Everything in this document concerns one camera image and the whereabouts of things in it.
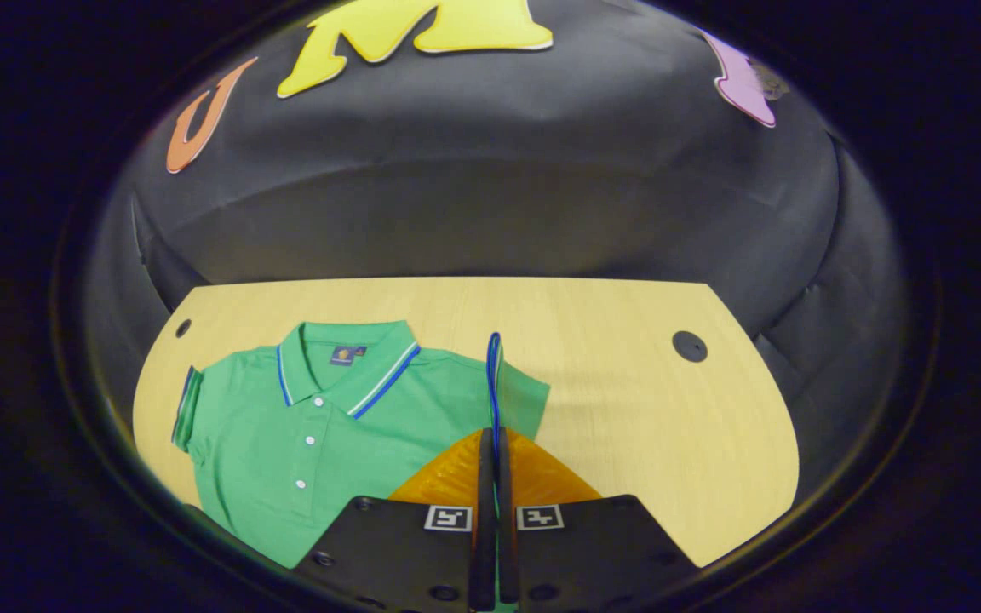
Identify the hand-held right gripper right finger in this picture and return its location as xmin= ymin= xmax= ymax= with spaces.
xmin=497 ymin=428 xmax=702 ymax=613

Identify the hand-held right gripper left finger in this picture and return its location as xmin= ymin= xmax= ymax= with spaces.
xmin=293 ymin=428 xmax=496 ymax=613

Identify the green polo T-shirt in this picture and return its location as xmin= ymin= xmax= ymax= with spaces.
xmin=171 ymin=319 xmax=553 ymax=570

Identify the black backdrop cloth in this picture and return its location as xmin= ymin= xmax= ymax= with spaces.
xmin=82 ymin=0 xmax=913 ymax=512

